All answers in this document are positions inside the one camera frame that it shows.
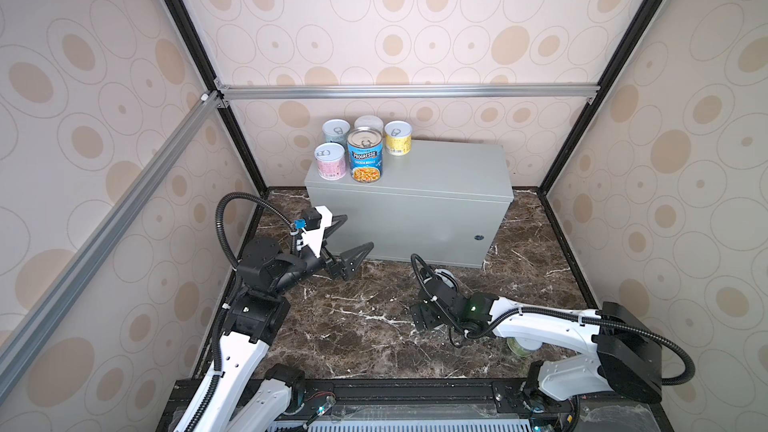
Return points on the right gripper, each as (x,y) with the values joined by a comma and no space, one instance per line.
(425,323)

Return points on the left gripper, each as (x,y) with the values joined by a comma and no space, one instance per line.
(343,269)

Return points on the pink label white-lid can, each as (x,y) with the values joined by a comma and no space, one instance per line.
(330,161)

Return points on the blue label can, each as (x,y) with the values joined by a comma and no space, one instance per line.
(365,149)

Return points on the teal label white-lid can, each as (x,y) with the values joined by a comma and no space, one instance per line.
(336,131)

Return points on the yellow label white-lid can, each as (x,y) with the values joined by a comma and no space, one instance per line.
(398,138)

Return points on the green orange label can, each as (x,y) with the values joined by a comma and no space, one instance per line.
(369,121)

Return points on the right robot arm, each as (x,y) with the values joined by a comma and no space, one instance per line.
(612,350)

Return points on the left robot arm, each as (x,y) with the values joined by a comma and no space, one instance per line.
(251,322)

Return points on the green yellow label can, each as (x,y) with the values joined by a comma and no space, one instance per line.
(523,347)

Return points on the grey metal cabinet box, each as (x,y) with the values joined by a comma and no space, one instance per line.
(444,201)

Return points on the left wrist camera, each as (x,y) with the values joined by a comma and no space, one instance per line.
(310,227)

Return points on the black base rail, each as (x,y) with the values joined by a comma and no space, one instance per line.
(486,404)

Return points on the horizontal aluminium rail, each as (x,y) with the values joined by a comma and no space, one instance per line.
(424,91)

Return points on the left black corner post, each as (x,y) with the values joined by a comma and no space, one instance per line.
(196,50)

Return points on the black corner post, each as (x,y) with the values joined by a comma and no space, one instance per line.
(196,50)
(638,26)

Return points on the left diagonal aluminium rail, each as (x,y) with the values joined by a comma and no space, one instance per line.
(40,323)

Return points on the right black corner post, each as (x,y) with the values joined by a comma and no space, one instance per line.
(638,26)

